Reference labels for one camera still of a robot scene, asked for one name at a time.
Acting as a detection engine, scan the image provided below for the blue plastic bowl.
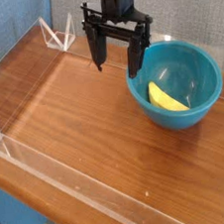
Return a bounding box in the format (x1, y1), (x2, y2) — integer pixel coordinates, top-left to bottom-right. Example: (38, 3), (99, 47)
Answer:
(127, 40), (223, 130)

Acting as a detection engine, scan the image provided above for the yellow toy banana slice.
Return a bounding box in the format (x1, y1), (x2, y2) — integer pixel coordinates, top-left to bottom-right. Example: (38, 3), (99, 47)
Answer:
(148, 82), (188, 111)

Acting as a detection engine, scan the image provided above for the clear acrylic front barrier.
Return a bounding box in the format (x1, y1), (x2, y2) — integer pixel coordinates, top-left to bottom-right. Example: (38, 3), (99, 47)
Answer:
(0, 135), (185, 224)

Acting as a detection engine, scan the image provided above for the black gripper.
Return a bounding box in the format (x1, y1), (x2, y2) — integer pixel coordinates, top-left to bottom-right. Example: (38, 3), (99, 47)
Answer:
(81, 0), (153, 78)

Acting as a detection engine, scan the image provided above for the clear acrylic barrier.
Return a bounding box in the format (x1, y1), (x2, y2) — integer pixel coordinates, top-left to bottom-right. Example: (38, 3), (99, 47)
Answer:
(68, 0), (224, 122)
(0, 135), (185, 224)

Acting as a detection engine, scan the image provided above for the clear acrylic corner bracket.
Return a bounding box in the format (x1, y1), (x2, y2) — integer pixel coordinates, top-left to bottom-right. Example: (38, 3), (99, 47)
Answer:
(38, 14), (76, 52)

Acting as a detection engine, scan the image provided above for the clear acrylic back barrier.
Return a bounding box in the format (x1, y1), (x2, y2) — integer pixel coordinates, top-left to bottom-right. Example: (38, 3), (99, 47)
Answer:
(68, 0), (224, 122)

